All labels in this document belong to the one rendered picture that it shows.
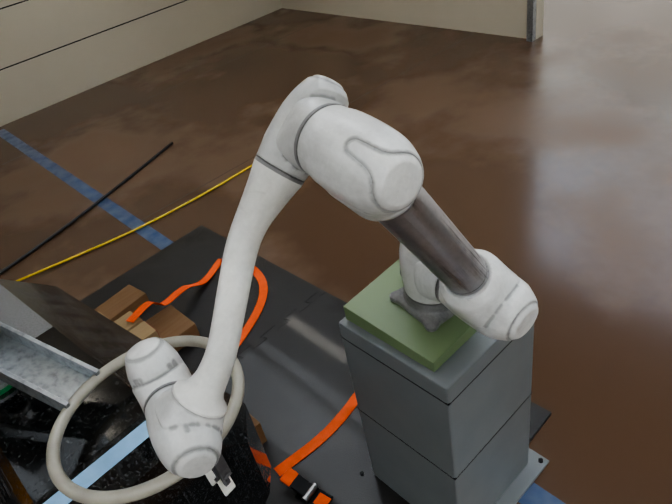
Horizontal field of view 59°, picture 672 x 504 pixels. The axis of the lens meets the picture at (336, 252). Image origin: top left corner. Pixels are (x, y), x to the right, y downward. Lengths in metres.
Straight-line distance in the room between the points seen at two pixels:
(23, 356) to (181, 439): 0.89
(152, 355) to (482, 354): 0.85
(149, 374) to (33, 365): 0.71
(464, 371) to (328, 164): 0.80
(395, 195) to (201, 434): 0.50
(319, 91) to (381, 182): 0.24
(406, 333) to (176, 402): 0.74
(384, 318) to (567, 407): 1.09
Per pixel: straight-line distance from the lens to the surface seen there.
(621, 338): 2.80
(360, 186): 0.88
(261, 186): 1.06
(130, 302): 3.33
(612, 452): 2.43
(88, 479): 1.64
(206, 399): 1.04
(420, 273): 1.48
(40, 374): 1.78
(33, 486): 1.68
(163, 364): 1.14
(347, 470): 2.35
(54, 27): 6.99
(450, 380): 1.54
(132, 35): 7.31
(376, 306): 1.67
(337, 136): 0.92
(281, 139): 1.03
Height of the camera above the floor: 1.98
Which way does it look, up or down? 37 degrees down
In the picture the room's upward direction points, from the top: 12 degrees counter-clockwise
